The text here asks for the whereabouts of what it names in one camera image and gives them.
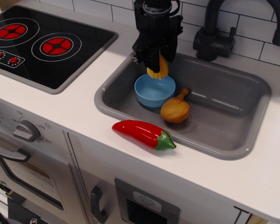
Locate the grey toy sink basin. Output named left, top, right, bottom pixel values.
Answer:
left=94, top=53, right=271, bottom=160

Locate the toy chicken drumstick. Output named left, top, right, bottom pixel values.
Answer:
left=161, top=88, right=190, bottom=124

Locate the light blue plastic bowl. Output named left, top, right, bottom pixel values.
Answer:
left=134, top=74, right=176, bottom=108

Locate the toy oven door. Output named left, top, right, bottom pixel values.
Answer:
left=0, top=132, right=89, bottom=224

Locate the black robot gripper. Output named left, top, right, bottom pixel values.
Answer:
left=133, top=0, right=183, bottom=73

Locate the yellow toy corn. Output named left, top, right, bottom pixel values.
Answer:
left=147, top=55, right=169, bottom=79

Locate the grey dishwasher panel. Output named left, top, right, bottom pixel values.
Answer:
left=114, top=178, right=181, bottom=224

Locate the black toy stovetop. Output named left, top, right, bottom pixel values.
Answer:
left=0, top=6, right=118, bottom=95

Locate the grey oven door handle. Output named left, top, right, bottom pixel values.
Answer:
left=0, top=145, right=31, bottom=162

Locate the grey oven knob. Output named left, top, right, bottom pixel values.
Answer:
left=13, top=120, right=41, bottom=142

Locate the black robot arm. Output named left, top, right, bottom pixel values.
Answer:
left=133, top=0, right=182, bottom=73

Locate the grey cabinet door handle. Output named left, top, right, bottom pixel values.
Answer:
left=90, top=186, right=108, bottom=224

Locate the red toy chili pepper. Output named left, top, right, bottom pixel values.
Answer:
left=112, top=120, right=176, bottom=151

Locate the black toy faucet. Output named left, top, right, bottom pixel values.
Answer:
left=193, top=0, right=280, bottom=62

